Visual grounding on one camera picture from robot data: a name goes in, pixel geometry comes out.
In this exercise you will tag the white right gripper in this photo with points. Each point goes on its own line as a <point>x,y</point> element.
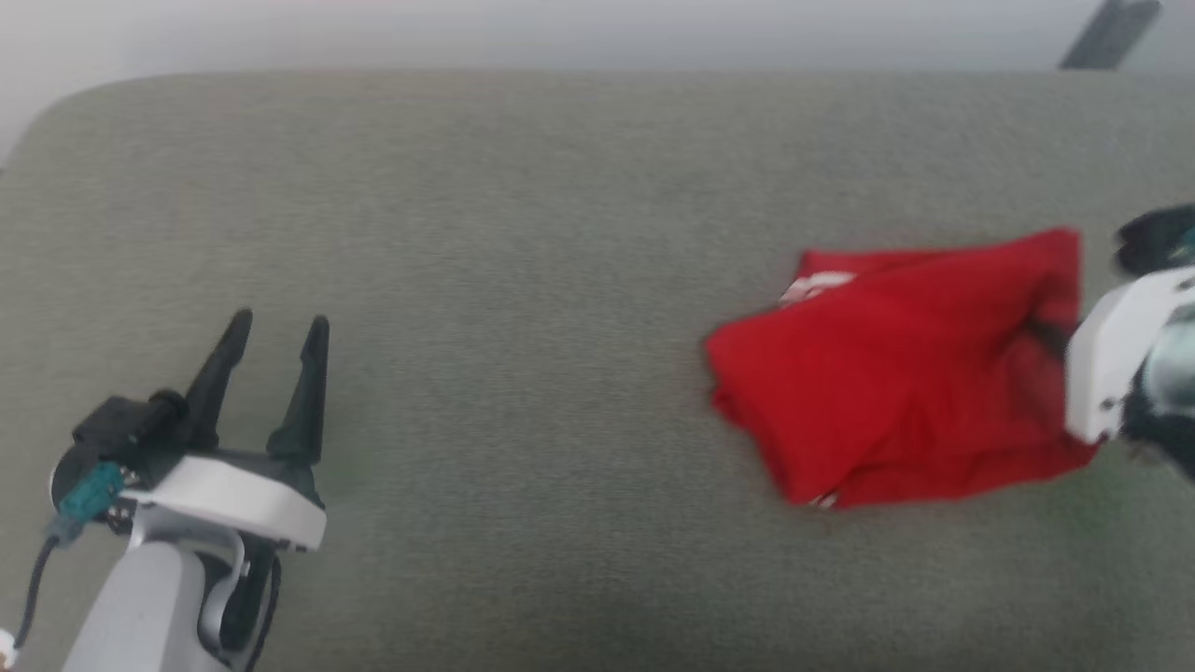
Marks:
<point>1116,355</point>

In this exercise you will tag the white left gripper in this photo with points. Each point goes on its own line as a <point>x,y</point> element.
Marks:
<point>233,499</point>

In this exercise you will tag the red and white t-shirt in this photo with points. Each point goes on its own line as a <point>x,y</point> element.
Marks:
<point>896,373</point>

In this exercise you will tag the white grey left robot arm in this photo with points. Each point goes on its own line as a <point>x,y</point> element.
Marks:
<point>149,607</point>

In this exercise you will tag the grey-green fabric sofa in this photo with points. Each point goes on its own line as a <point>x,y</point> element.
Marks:
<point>513,327</point>

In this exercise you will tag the grey metal pole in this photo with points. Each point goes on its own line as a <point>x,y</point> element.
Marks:
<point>1111,33</point>

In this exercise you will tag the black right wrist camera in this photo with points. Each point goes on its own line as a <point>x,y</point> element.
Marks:
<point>1158,238</point>

